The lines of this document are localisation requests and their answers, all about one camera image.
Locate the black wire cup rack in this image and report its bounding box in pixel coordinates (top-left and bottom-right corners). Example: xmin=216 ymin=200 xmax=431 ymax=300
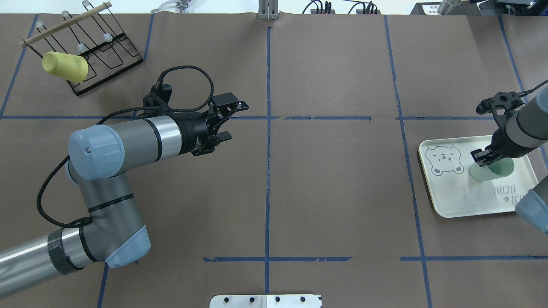
xmin=19 ymin=0 xmax=144 ymax=96

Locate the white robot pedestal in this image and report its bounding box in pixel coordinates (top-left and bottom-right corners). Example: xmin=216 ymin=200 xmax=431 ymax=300
xmin=209 ymin=294 xmax=323 ymax=308

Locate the yellow cup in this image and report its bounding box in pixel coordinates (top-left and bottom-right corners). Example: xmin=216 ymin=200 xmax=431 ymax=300
xmin=42 ymin=51 xmax=89 ymax=83

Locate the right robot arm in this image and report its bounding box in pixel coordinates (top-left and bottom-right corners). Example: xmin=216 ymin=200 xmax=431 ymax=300
xmin=471 ymin=81 xmax=548 ymax=234

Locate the black right camera cable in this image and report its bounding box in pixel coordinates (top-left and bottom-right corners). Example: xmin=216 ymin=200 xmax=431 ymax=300
xmin=515 ymin=80 xmax=548 ymax=103

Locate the pale green cup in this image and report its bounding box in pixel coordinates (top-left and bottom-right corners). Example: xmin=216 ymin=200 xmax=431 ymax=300
xmin=468 ymin=158 xmax=515 ymax=183

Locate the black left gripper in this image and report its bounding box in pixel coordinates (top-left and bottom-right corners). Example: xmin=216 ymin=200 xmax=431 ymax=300
xmin=175 ymin=93 xmax=249 ymax=156

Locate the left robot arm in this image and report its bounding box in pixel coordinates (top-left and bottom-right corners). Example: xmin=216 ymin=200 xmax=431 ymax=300
xmin=1 ymin=91 xmax=249 ymax=298

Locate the small metal cup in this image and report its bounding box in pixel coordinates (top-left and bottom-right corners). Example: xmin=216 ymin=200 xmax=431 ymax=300
xmin=437 ymin=0 xmax=462 ymax=15

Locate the black left camera cable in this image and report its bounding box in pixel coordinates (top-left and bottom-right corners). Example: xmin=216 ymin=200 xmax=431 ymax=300
xmin=36 ymin=65 xmax=215 ymax=229

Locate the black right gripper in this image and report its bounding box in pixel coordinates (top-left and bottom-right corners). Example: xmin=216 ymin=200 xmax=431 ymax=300
xmin=471 ymin=128 xmax=521 ymax=167

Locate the aluminium frame post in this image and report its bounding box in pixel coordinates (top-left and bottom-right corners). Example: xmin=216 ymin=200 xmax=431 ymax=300
xmin=258 ymin=0 xmax=280 ymax=20

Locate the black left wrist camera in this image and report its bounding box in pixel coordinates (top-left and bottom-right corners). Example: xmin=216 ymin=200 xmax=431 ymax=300
xmin=143 ymin=83 xmax=172 ymax=110

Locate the white bear tray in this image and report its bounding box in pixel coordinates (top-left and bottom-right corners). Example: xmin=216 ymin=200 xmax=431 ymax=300
xmin=417 ymin=135 xmax=538 ymax=218

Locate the black camera cable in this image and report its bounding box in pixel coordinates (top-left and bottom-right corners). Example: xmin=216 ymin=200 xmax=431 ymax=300
xmin=36 ymin=65 xmax=215 ymax=229
xmin=515 ymin=80 xmax=548 ymax=103

